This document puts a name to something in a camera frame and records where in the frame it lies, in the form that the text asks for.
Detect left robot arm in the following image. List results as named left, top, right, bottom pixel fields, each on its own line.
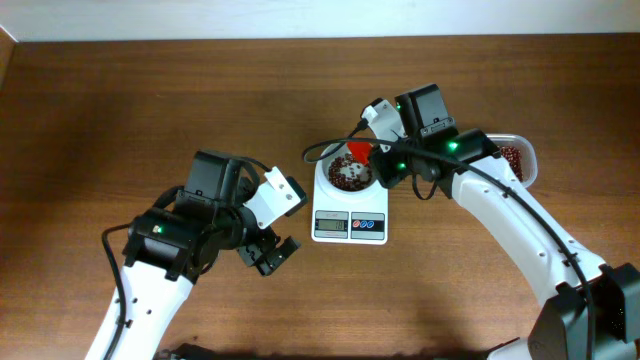
left=87, top=150, right=308, bottom=359

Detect red beans in bowl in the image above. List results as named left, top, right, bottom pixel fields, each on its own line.
left=328, top=154, right=374, bottom=192

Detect left black cable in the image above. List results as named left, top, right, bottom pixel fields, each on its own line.
left=100, top=222, right=132, bottom=360

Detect right black cable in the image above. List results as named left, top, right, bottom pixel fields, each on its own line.
left=301, top=117, right=596, bottom=360

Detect black cable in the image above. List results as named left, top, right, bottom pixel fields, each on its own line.
left=100, top=222, right=132, bottom=360
left=301, top=117, right=596, bottom=360

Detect white round bowl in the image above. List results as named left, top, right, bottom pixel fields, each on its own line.
left=318, top=145, right=376, bottom=190

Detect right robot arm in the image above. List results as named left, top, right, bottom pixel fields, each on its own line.
left=361, top=84, right=639, bottom=360

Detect clear plastic container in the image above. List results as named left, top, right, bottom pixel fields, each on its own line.
left=488, top=134, right=538, bottom=188

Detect orange measuring scoop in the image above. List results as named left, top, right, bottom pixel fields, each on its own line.
left=346, top=141, right=372, bottom=165

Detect white digital kitchen scale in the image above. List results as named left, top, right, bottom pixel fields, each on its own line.
left=311, top=161, right=389, bottom=245

